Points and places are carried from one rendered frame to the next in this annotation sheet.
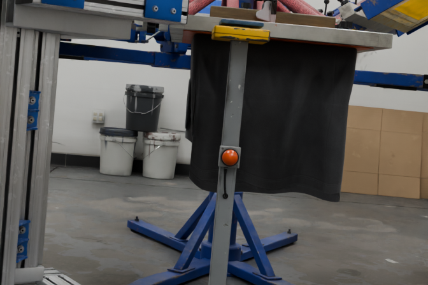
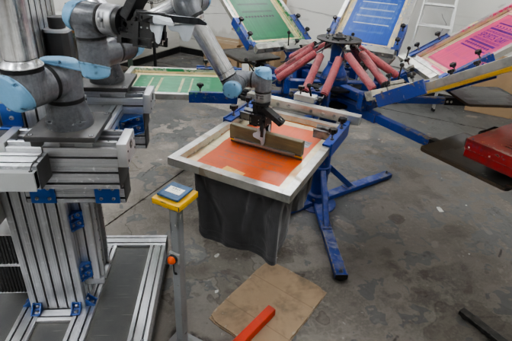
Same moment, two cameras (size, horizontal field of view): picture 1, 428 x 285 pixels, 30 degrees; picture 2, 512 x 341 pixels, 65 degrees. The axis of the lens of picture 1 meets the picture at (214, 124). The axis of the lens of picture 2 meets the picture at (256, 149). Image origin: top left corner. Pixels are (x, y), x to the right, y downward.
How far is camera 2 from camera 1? 165 cm
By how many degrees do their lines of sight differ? 36
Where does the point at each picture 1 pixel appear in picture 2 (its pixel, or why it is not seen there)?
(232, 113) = (173, 237)
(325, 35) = (248, 186)
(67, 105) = not seen: hidden behind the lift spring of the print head
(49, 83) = (86, 206)
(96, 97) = not seen: hidden behind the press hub
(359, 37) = (269, 193)
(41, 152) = (90, 234)
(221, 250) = (177, 295)
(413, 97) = not seen: outside the picture
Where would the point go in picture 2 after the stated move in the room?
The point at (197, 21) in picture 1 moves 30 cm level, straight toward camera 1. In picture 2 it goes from (180, 164) to (130, 197)
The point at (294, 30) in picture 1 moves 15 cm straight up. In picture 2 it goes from (231, 180) to (232, 148)
